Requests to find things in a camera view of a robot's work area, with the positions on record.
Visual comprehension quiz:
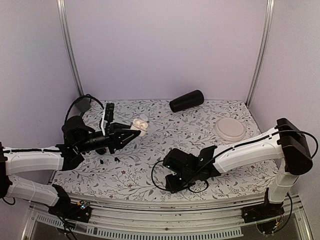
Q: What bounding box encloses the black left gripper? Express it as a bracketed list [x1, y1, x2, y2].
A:
[76, 122, 139, 154]

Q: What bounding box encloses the white earbud charging case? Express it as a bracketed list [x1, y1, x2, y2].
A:
[130, 118, 149, 137]

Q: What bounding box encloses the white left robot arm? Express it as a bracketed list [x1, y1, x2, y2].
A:
[0, 116, 148, 217]

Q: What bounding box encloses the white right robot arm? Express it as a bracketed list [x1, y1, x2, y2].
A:
[162, 118, 314, 218]

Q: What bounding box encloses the black round earbud case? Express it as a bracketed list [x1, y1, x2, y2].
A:
[96, 148, 106, 155]

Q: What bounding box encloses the small white oval case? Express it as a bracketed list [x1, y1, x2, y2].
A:
[139, 114, 148, 122]

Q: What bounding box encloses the grey mug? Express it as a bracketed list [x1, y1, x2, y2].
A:
[74, 95, 91, 113]

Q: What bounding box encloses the floral patterned table mat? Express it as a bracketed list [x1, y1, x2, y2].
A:
[53, 99, 278, 202]

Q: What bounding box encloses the beige round plate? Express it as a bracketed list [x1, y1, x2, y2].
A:
[212, 117, 247, 143]

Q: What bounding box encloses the black cylindrical speaker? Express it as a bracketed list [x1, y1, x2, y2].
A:
[169, 89, 205, 113]

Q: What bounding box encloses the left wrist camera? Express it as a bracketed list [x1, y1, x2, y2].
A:
[99, 103, 115, 136]

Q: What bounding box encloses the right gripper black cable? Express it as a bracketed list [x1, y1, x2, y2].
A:
[151, 159, 210, 193]

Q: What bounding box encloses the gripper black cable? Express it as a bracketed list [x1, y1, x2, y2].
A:
[65, 94, 105, 121]
[151, 159, 210, 193]

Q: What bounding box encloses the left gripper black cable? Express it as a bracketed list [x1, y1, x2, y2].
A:
[65, 94, 105, 121]

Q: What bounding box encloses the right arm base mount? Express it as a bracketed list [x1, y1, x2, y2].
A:
[241, 201, 285, 223]

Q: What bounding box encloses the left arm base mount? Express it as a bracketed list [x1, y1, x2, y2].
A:
[48, 184, 92, 223]

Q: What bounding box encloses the aluminium front rail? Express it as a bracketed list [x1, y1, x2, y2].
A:
[22, 194, 313, 240]

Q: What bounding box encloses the left aluminium frame post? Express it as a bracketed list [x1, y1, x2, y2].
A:
[56, 0, 84, 96]

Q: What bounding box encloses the aluminium frame post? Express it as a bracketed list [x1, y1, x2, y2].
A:
[56, 0, 84, 96]
[245, 0, 275, 109]

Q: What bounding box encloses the right aluminium frame post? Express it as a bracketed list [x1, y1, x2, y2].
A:
[245, 0, 275, 109]

